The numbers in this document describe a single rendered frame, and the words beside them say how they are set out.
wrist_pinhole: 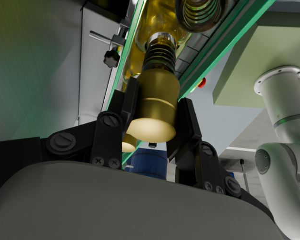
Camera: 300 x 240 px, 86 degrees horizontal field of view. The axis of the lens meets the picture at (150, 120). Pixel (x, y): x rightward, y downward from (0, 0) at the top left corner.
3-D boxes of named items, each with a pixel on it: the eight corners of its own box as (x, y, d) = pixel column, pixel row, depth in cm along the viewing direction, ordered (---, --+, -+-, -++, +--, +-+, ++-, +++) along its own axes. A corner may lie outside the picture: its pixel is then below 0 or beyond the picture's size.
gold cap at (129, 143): (138, 114, 23) (133, 142, 20) (143, 127, 26) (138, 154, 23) (115, 114, 23) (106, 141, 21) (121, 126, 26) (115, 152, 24)
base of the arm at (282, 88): (325, 68, 45) (356, 114, 37) (289, 96, 56) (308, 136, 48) (270, 63, 45) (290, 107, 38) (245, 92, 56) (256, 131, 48)
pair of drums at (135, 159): (122, 156, 365) (112, 202, 313) (127, 130, 259) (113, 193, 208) (155, 163, 373) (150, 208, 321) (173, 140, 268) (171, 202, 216)
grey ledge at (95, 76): (96, -11, 39) (79, 10, 33) (130, 6, 41) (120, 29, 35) (82, 138, 115) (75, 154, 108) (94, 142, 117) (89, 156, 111)
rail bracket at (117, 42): (103, 5, 33) (79, 39, 26) (134, 19, 35) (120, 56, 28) (100, 23, 37) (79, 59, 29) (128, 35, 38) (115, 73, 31)
